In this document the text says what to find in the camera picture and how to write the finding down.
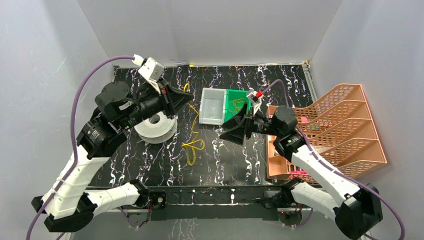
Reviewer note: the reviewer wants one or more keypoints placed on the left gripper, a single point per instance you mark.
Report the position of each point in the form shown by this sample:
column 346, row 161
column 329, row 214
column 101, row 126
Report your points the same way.
column 167, row 101

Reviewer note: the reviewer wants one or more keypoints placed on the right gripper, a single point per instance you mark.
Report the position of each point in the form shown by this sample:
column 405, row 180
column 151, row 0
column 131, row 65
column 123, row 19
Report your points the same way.
column 236, row 133

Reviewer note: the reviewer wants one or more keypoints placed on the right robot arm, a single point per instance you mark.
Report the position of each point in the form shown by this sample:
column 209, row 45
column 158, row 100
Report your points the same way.
column 354, row 207

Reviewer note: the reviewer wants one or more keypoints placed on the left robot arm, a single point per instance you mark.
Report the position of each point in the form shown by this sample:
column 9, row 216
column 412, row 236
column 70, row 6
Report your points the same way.
column 70, row 206

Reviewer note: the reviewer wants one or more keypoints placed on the green plastic bin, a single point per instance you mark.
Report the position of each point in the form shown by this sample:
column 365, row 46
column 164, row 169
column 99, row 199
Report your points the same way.
column 235, row 100

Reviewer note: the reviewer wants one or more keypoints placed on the white plastic bin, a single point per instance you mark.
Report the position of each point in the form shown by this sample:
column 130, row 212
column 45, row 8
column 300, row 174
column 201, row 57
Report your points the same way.
column 212, row 106

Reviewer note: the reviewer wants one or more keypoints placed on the pink marker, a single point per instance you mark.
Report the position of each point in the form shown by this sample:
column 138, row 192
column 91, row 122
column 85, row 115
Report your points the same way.
column 299, row 172

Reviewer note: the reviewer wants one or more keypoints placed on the orange desk organizer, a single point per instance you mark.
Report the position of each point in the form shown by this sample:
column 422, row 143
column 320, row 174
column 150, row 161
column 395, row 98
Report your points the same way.
column 340, row 127

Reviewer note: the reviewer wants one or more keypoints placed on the white cable spool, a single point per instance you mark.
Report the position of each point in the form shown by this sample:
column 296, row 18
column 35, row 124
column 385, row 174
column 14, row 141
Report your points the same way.
column 157, row 129

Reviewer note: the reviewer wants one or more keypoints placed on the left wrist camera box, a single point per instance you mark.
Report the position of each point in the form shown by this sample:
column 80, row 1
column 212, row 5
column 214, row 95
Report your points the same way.
column 151, row 71

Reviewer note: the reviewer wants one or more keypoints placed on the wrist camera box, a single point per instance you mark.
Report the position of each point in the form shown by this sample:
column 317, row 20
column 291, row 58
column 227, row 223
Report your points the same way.
column 151, row 71
column 255, row 97

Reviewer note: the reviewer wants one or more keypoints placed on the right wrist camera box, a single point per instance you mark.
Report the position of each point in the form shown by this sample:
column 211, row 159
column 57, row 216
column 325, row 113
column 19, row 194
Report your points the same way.
column 255, row 97

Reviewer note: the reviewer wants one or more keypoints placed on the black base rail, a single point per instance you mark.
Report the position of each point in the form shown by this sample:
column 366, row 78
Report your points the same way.
column 224, row 202

